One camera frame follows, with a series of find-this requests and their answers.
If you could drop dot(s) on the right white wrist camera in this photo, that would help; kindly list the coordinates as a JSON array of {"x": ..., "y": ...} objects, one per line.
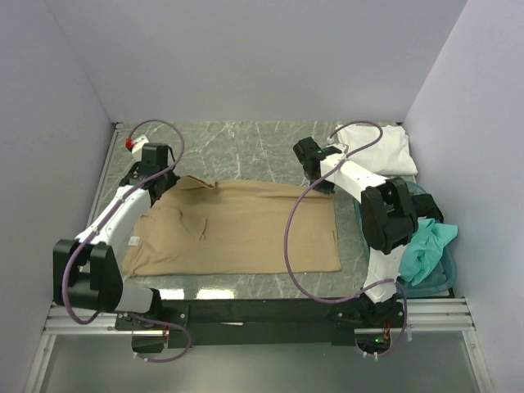
[{"x": 337, "y": 148}]

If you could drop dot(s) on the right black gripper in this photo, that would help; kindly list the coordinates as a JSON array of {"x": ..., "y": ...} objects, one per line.
[{"x": 326, "y": 189}]

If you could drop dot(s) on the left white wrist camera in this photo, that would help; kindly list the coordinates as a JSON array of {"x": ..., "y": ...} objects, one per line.
[{"x": 135, "y": 145}]

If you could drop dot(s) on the folded white t shirt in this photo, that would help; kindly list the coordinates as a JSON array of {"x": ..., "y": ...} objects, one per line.
[{"x": 390, "y": 156}]

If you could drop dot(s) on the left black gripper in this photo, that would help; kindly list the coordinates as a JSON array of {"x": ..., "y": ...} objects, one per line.
[{"x": 172, "y": 179}]

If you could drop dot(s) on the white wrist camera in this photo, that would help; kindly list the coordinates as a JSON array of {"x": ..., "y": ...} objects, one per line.
[
  {"x": 135, "y": 145},
  {"x": 337, "y": 148}
]

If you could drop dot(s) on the aluminium rail frame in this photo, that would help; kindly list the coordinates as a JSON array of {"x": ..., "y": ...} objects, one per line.
[{"x": 440, "y": 314}]

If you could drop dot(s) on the teal t shirt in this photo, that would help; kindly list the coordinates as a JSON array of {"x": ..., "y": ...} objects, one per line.
[{"x": 425, "y": 250}]

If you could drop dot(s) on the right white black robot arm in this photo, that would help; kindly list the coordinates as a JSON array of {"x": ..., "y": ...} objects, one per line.
[{"x": 388, "y": 219}]

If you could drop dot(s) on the black base beam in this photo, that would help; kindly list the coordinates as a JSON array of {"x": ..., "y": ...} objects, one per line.
[{"x": 285, "y": 321}]

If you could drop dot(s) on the black t shirt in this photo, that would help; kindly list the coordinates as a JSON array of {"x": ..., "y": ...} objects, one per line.
[{"x": 426, "y": 207}]

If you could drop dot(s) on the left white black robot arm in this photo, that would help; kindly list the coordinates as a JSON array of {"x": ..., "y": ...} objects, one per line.
[{"x": 86, "y": 273}]

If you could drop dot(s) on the teal plastic laundry basket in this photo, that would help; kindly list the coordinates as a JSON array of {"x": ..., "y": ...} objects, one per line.
[{"x": 441, "y": 279}]

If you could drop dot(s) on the tan t shirt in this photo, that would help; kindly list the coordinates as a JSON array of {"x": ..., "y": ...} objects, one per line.
[{"x": 234, "y": 227}]

